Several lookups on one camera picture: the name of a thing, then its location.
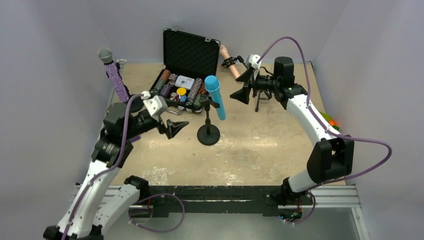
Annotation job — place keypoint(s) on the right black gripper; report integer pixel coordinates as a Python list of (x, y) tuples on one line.
[(250, 82)]

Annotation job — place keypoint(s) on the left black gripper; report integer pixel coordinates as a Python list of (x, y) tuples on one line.
[(164, 125)]

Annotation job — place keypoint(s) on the black tripod shock-mount stand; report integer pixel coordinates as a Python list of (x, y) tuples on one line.
[(262, 95)]

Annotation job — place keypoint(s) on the blue microphone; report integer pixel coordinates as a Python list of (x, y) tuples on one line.
[(212, 85)]

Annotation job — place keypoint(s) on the black round-base clip stand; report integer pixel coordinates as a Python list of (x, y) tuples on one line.
[(134, 104)]

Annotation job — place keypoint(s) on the pink microphone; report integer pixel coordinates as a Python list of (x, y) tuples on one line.
[(228, 61)]

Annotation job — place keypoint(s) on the purple glitter microphone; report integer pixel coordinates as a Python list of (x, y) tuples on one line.
[(105, 55)]

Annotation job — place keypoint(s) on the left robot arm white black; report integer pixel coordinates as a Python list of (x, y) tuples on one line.
[(89, 217)]

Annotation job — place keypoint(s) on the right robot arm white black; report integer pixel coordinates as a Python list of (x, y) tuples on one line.
[(332, 156)]

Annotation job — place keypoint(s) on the yellow dealer chip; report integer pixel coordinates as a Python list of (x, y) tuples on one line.
[(181, 91)]

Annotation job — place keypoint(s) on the white card deck box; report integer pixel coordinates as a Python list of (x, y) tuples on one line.
[(184, 82)]

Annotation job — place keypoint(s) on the purple metronome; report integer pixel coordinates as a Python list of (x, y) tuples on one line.
[(135, 138)]

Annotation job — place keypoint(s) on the black poker chip case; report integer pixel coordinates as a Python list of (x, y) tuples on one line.
[(189, 55)]

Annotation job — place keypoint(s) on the green lego brick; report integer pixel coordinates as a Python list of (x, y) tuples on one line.
[(327, 117)]

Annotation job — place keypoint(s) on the orange toy piece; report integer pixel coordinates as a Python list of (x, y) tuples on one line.
[(333, 123)]

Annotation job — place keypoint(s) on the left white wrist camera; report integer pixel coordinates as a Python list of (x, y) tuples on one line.
[(155, 104)]

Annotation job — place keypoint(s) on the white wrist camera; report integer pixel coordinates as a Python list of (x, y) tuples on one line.
[(254, 61), (155, 104)]

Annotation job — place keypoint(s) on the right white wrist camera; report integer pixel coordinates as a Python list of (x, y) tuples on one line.
[(254, 61)]

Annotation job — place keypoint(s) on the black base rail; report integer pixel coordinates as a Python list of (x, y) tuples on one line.
[(265, 200)]

